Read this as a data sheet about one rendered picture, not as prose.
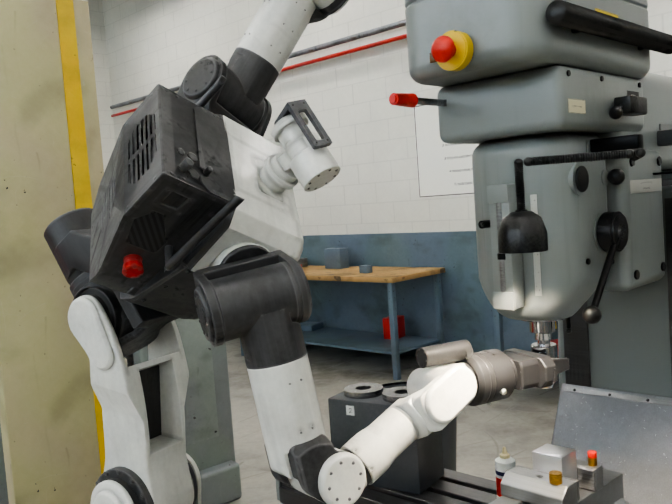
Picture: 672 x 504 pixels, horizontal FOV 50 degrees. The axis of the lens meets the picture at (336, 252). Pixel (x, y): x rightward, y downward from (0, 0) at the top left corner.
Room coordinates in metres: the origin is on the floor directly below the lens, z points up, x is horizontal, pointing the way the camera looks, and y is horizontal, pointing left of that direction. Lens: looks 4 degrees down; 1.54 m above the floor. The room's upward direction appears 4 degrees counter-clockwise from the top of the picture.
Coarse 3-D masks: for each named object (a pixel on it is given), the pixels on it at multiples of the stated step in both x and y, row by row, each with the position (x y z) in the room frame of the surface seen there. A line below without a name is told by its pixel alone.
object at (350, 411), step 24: (360, 384) 1.63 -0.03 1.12; (336, 408) 1.57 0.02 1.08; (360, 408) 1.53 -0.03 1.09; (384, 408) 1.50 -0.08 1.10; (336, 432) 1.57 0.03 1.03; (432, 432) 1.52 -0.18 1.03; (408, 456) 1.47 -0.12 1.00; (432, 456) 1.51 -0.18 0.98; (384, 480) 1.51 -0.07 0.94; (408, 480) 1.47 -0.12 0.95; (432, 480) 1.51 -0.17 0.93
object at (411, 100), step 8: (392, 96) 1.17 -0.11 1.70; (400, 96) 1.17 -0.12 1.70; (408, 96) 1.19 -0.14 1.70; (416, 96) 1.20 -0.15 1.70; (392, 104) 1.18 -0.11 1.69; (400, 104) 1.18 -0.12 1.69; (408, 104) 1.19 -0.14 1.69; (416, 104) 1.20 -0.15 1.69; (424, 104) 1.23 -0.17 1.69; (432, 104) 1.24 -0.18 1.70; (440, 104) 1.26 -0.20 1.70
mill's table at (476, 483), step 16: (448, 480) 1.54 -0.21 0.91; (464, 480) 1.52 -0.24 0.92; (480, 480) 1.52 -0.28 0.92; (288, 496) 1.64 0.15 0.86; (304, 496) 1.60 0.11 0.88; (368, 496) 1.47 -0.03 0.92; (384, 496) 1.47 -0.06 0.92; (400, 496) 1.48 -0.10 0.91; (416, 496) 1.46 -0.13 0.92; (432, 496) 1.45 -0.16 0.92; (448, 496) 1.47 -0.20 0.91; (464, 496) 1.44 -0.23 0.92; (480, 496) 1.43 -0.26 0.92; (496, 496) 1.43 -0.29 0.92
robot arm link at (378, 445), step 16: (384, 416) 1.11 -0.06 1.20; (400, 416) 1.11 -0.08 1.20; (368, 432) 1.09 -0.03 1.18; (384, 432) 1.09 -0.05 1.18; (400, 432) 1.09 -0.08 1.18; (336, 448) 1.04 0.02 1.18; (352, 448) 1.07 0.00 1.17; (368, 448) 1.06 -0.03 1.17; (384, 448) 1.07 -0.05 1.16; (400, 448) 1.09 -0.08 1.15; (368, 464) 1.05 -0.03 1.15; (384, 464) 1.07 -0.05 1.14; (288, 480) 1.07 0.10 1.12; (368, 480) 1.06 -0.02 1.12
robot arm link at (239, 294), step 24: (216, 288) 0.98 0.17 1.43; (240, 288) 0.99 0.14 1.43; (264, 288) 0.99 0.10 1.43; (288, 288) 1.00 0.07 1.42; (240, 312) 0.97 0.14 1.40; (264, 312) 0.99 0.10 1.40; (288, 312) 1.00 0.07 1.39; (240, 336) 1.00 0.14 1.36; (264, 336) 0.99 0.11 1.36; (288, 336) 1.00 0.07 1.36; (264, 360) 0.99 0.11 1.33; (288, 360) 0.99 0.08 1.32
